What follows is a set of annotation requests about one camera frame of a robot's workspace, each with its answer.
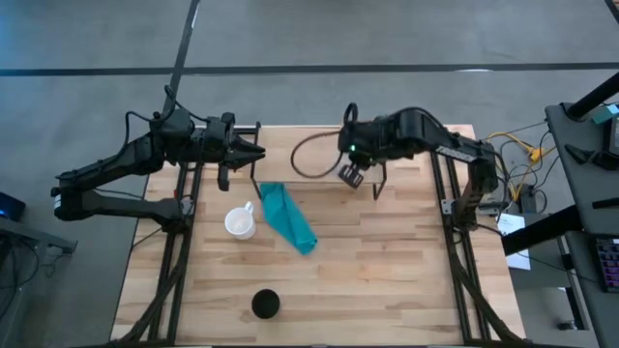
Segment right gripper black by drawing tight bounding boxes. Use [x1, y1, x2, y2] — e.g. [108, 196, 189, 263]
[337, 117, 391, 190]

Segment grey power strip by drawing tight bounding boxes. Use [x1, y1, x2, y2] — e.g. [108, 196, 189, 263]
[478, 188, 539, 217]

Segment wooden shelf with black legs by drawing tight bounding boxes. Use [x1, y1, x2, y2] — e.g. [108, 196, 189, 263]
[249, 123, 388, 202]

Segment black floor cables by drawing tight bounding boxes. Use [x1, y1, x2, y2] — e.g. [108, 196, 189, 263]
[0, 236, 57, 292]

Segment white paper sheet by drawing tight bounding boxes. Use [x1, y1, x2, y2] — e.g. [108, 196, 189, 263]
[496, 212, 532, 271]

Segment black sleeved cable bundle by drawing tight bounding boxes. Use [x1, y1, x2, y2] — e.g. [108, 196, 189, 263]
[452, 263, 516, 344]
[115, 260, 188, 344]

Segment grey stand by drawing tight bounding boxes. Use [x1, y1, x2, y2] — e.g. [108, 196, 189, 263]
[0, 217, 78, 255]

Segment brown looped cable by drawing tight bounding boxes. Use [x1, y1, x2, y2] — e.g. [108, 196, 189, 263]
[289, 129, 345, 180]

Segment small teal box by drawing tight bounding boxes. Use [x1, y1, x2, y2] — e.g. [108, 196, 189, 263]
[592, 103, 619, 126]

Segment white ceramic mug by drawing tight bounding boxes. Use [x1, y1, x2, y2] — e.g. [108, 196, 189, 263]
[223, 200, 257, 242]

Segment dark screen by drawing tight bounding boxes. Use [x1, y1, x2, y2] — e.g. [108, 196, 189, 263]
[607, 115, 619, 156]

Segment teal cloth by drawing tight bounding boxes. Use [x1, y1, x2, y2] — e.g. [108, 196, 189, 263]
[259, 182, 319, 256]

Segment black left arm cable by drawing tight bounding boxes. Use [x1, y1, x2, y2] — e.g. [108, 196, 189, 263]
[124, 84, 214, 146]

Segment tall black cup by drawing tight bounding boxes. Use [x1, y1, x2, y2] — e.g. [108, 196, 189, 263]
[251, 288, 281, 320]

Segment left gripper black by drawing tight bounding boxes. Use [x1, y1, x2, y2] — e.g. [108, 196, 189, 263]
[194, 111, 267, 192]

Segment grey side table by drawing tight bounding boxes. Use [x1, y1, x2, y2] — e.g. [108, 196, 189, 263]
[545, 101, 619, 348]

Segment black hand tool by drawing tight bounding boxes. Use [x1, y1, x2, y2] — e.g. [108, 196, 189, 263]
[564, 143, 619, 171]

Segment yellow cable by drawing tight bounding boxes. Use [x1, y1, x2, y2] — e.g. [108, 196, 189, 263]
[486, 130, 557, 202]

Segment black metal table frame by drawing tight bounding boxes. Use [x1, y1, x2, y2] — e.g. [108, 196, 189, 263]
[111, 123, 529, 347]

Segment black metal beam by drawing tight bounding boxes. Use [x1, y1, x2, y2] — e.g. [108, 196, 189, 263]
[565, 72, 619, 122]
[501, 205, 584, 257]

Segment black device with blue light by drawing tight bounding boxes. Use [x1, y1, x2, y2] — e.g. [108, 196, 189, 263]
[0, 191, 28, 223]

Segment keyboard with coloured keys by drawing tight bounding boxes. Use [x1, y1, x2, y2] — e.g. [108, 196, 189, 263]
[594, 235, 619, 294]

